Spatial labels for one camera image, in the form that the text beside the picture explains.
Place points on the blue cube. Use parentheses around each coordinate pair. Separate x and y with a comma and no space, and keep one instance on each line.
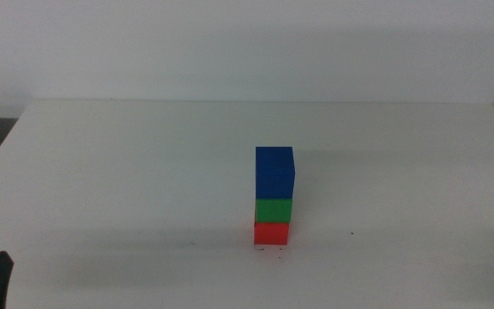
(275,171)

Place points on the red cube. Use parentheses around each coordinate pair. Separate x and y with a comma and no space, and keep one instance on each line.
(271,234)

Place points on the green cube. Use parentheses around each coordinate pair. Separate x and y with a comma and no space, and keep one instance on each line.
(273,210)

